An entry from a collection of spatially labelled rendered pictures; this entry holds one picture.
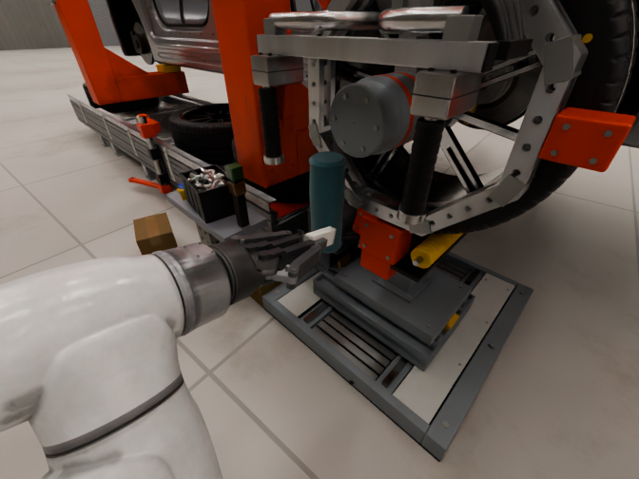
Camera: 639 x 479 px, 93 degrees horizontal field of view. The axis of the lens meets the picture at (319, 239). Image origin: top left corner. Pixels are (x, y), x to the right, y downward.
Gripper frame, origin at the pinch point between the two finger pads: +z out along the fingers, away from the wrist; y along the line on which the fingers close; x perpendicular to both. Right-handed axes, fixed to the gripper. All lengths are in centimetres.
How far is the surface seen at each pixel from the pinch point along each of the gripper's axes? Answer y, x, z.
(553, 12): -18.0, -37.0, 19.8
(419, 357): -15, 46, 45
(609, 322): -67, 40, 121
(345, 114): 7.3, -19.5, 11.7
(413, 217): -12.4, -7.5, 5.1
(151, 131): 171, 10, 53
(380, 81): 3.2, -25.8, 14.5
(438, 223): -10.5, -0.8, 30.3
